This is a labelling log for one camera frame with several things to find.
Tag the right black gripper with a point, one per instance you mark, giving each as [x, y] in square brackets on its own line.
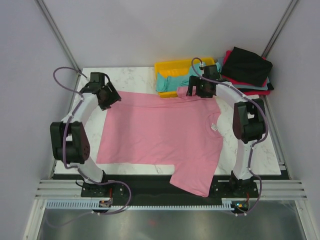
[195, 81]

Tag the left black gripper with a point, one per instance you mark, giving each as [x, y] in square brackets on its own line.
[114, 96]

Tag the pink t shirt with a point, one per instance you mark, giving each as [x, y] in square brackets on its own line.
[146, 129]

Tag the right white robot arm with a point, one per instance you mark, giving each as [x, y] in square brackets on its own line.
[249, 123]

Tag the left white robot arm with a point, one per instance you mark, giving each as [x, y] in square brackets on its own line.
[69, 140]

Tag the yellow plastic bin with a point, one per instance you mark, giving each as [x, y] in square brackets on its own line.
[206, 61]

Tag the teal t shirt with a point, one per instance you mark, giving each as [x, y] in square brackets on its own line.
[172, 75]

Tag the red folded t shirt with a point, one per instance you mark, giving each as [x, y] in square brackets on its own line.
[250, 91]

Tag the black folded t shirt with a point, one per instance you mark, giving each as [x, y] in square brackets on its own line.
[243, 66]

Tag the black bottom t shirt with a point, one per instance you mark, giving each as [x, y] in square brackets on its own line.
[269, 86]

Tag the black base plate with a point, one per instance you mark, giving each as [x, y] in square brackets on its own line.
[156, 191]

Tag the left aluminium post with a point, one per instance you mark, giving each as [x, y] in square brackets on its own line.
[57, 33]

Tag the aluminium post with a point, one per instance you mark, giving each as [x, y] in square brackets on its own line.
[57, 33]
[280, 27]

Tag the white cable duct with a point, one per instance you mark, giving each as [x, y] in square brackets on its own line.
[98, 205]

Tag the right aluminium post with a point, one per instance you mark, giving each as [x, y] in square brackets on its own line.
[280, 27]

